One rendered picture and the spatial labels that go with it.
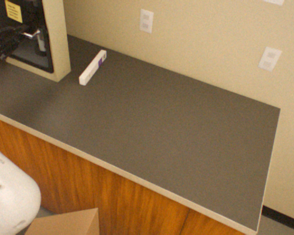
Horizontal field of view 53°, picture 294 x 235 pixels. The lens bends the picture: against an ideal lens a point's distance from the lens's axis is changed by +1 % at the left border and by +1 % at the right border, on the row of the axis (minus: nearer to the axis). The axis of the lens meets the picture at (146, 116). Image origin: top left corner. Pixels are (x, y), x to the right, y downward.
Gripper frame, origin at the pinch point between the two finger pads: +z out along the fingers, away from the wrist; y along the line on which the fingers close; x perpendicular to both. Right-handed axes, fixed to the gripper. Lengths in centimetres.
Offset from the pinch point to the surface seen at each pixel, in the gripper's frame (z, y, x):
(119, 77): 24.2, -25.9, -34.7
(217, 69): 48, -18, -79
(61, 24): 13.0, 1.3, -10.9
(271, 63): 47, -5, -102
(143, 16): 47, -2, -35
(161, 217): -23, -53, -82
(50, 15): 6.4, 7.9, -10.9
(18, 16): 3.4, 4.5, 3.8
